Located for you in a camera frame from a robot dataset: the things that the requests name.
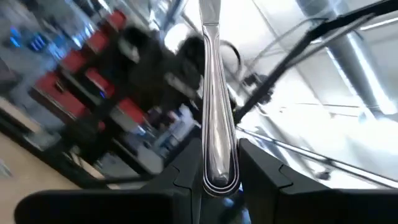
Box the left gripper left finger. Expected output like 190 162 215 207
141 138 203 224

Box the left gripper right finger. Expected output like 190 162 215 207
238 138 331 224

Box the silver table knife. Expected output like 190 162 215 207
198 0 241 197

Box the red storage bin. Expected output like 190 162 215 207
86 29 110 54
33 72 88 118
60 49 88 75
117 97 147 126

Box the silver ventilation duct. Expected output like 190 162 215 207
295 0 398 116

